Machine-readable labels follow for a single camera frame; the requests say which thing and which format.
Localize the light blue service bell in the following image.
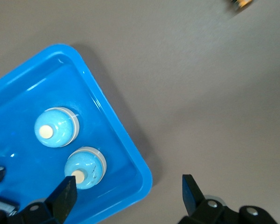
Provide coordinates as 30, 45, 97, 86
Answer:
34, 106, 80, 148
64, 146, 107, 190

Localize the blue plastic tray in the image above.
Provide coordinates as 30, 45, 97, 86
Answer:
0, 43, 153, 224

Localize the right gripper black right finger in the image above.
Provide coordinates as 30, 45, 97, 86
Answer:
177, 174, 278, 224

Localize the orange emergency stop button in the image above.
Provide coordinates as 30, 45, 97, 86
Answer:
226, 0, 256, 11

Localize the brown table mat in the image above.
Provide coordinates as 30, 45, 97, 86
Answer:
0, 0, 280, 224

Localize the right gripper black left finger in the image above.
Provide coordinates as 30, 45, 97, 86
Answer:
0, 176, 78, 224

